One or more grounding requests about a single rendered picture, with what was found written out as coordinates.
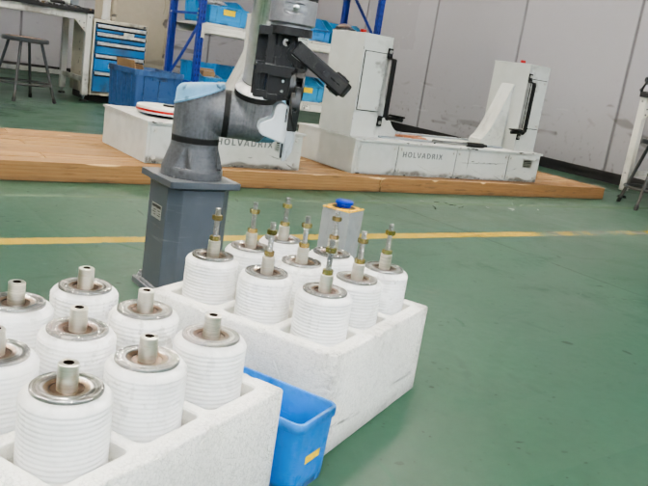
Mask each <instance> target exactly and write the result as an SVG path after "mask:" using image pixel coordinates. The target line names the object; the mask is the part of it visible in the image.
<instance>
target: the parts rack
mask: <svg viewBox="0 0 648 486"><path fill-rule="evenodd" d="M350 1H351V0H343V6H342V13H341V20H340V24H343V23H345V24H347V19H348V14H349V7H350ZM355 1H356V4H357V6H358V8H359V10H360V12H361V15H362V17H363V19H364V22H365V24H366V27H367V29H368V31H369V33H370V34H376V35H380V34H381V28H382V22H383V16H384V9H385V4H386V0H379V1H378V7H377V13H376V18H375V25H374V31H373V32H372V30H371V28H370V26H369V24H368V21H367V19H366V17H365V14H364V12H363V9H362V7H361V5H360V3H359V1H358V0H355ZM198 2H199V7H198V11H197V12H188V11H178V10H177V7H178V0H171V7H170V17H169V27H168V37H167V46H166V57H165V66H164V70H166V71H170V72H172V71H173V69H174V68H175V66H176V64H177V62H178V61H179V59H180V58H181V56H182V55H183V53H184V51H185V50H186V48H187V46H188V45H189V43H190V41H191V39H192V38H193V37H194V35H195V33H196V36H195V46H194V55H193V64H192V73H191V81H189V80H185V79H183V80H182V82H199V76H200V67H201V58H202V50H203V38H204V34H208V35H213V36H219V37H225V38H232V39H238V40H243V41H244V40H245V34H246V29H242V28H236V27H231V26H226V25H220V24H214V23H209V22H205V15H206V6H207V0H198ZM177 13H180V14H197V15H198V16H197V21H192V20H183V19H176V17H177ZM180 22H181V23H180ZM186 23H187V24H186ZM192 24H193V25H192ZM176 29H178V30H184V31H190V32H192V34H191V36H190V38H189V39H188V41H187V42H186V44H185V45H184V47H183V49H182V50H181V52H180V54H179V55H178V57H177V58H176V60H175V62H174V64H173V55H174V45H175V35H176ZM308 48H309V49H310V50H311V51H313V52H319V53H325V54H330V49H331V44H330V43H325V42H319V41H314V40H309V45H308ZM321 108H322V102H320V103H316V102H308V101H301V104H300V111H310V112H318V113H321Z"/></svg>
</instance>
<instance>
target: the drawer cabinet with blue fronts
mask: <svg viewBox="0 0 648 486"><path fill-rule="evenodd" d="M148 29H149V27H147V26H140V25H134V24H128V23H122V22H117V21H111V20H104V19H98V18H93V28H92V40H91V54H90V66H89V79H88V92H87V95H85V96H84V99H86V100H88V101H96V102H106V103H108V100H109V79H110V69H109V63H114V64H116V63H117V57H122V58H125V59H130V60H135V64H140V65H144V66H145V61H146V51H147V40H148ZM83 40H84V30H83V29H82V27H81V26H80V25H79V23H78V22H77V21H76V19H74V26H73V40H72V54H71V68H70V72H72V73H75V74H78V75H81V67H82V54H83ZM69 87H70V88H72V94H73V95H76V96H78V97H81V98H82V95H81V94H80V81H79V80H76V79H73V78H70V81H69Z"/></svg>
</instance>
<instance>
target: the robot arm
mask: <svg viewBox="0 0 648 486"><path fill-rule="evenodd" d="M317 7H318V0H254V4H253V10H252V17H251V24H250V32H249V38H248V45H247V52H246V59H245V66H244V72H243V78H242V79H241V80H239V81H238V82H236V84H235V89H234V91H231V90H226V84H225V83H215V82H184V83H181V84H179V85H178V86H177V88H176V93H175V100H174V104H175V108H174V117H173V127H172V137H171V142H170V145H169V147H168V149H167V151H166V154H165V156H164V158H163V160H162V163H161V169H160V173H161V174H162V175H165V176H170V177H174V178H179V179H184V180H192V181H203V182H214V181H220V180H222V174H223V170H222V165H221V159H220V154H219V150H218V147H219V138H220V137H223V138H231V139H237V140H245V141H252V142H256V143H274V142H275V141H277V142H279V143H281V144H280V155H279V157H280V158H281V161H285V159H286V158H287V157H288V155H289V154H290V153H291V152H292V147H293V143H294V138H295V132H296V128H297V122H298V117H299V111H300V104H301V101H302V98H303V93H304V88H305V79H306V74H305V72H306V71H307V70H308V69H309V70H310V71H311V72H312V73H313V74H315V75H316V76H317V77H318V78H319V79H320V80H321V81H323V82H324V83H325V84H326V86H325V87H326V88H327V89H328V90H329V92H330V93H331V94H333V95H335V96H341V97H345V96H346V95H347V93H348V92H349V91H350V90H351V88H352V87H351V85H350V84H349V82H350V81H349V80H348V79H347V78H346V76H345V75H344V74H341V73H340V72H339V71H338V72H335V71H334V70H333V69H332V68H331V67H329V66H328V65H327V64H326V63H325V62H324V61H323V60H322V59H320V58H319V57H318V56H317V55H316V54H315V53H314V52H313V51H311V50H310V49H309V48H308V47H307V46H306V45H305V44H304V43H302V42H301V41H300V40H298V38H303V39H311V40H312V33H313V31H311V29H313V28H314V27H315V20H316V14H317ZM285 39H288V41H285ZM285 43H286V46H284V44H285ZM291 54H292V55H293V56H294V57H293V56H292V55H291ZM297 59H298V60H299V61H300V62H299V61H298V60H297Z"/></svg>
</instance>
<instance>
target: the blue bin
mask: <svg viewBox="0 0 648 486"><path fill-rule="evenodd" d="M243 373H246V374H248V375H249V376H251V377H253V378H257V379H259V380H262V381H264V382H267V383H269V384H272V385H274V386H276V387H279V388H281V389H282V390H283V397H282V403H281V409H280V416H279V423H278V429H277V436H276V442H275V449H274V455H273V462H272V469H271V474H270V481H269V486H307V485H308V484H310V483H311V482H312V481H314V480H315V479H316V478H317V477H318V476H319V474H320V470H321V465H322V461H323V456H324V451H325V447H326V443H327V439H328V434H329V430H330V425H331V420H332V417H333V416H334V415H335V413H336V409H337V405H336V404H335V403H334V402H333V401H331V400H329V399H326V398H324V397H321V396H319V395H316V394H314V393H311V392H309V391H305V390H302V389H300V388H297V387H295V386H292V385H290V384H287V383H286V382H283V381H281V380H278V379H276V378H273V377H271V376H268V375H266V374H263V373H261V372H258V371H256V370H253V369H251V368H248V367H246V366H244V369H243Z"/></svg>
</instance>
